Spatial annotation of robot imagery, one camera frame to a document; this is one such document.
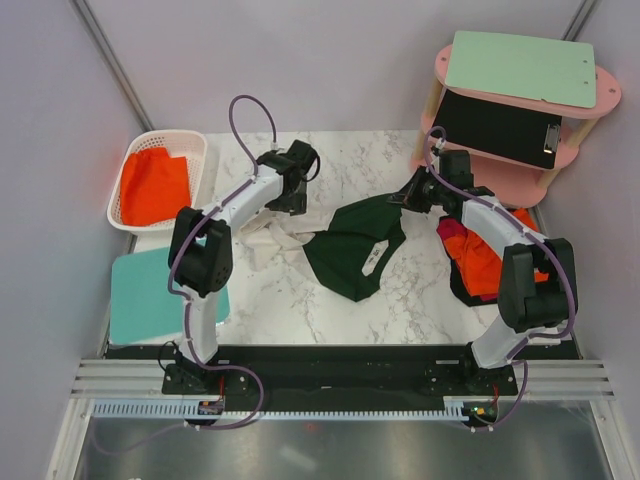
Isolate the aluminium frame rail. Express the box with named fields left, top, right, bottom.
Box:
left=71, top=359, right=614, bottom=400

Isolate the teal cutting board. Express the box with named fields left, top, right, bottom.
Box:
left=109, top=244, right=232, bottom=346

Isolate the white plastic laundry basket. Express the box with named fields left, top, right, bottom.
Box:
left=107, top=129, right=208, bottom=235

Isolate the mint green board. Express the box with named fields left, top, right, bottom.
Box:
left=445, top=31, right=596, bottom=108

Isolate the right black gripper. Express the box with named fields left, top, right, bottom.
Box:
left=389, top=165, right=449, bottom=214

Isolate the pink two-tier shelf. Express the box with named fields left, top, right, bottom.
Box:
left=411, top=45, right=622, bottom=208

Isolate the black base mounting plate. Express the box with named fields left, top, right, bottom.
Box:
left=106, top=341, right=579, bottom=417

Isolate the black clipboard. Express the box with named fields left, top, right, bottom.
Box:
left=434, top=90, right=561, bottom=169

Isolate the dark green t shirt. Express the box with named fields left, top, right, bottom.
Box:
left=303, top=194, right=406, bottom=302

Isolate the black t shirt right pile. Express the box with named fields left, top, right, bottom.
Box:
left=449, top=258, right=502, bottom=307

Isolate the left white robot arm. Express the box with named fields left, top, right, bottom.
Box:
left=167, top=140, right=320, bottom=393

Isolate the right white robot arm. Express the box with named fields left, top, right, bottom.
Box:
left=387, top=148, right=578, bottom=394

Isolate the orange t shirt pile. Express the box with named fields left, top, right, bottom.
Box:
left=443, top=207, right=541, bottom=297

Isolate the magenta t shirt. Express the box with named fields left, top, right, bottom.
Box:
left=436, top=216, right=468, bottom=261

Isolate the orange t shirt in basket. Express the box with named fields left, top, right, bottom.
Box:
left=120, top=147, right=191, bottom=227

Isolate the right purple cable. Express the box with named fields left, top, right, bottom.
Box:
left=423, top=126, right=581, bottom=432

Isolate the white slotted cable duct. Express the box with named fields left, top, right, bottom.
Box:
left=91, top=399, right=469, bottom=421

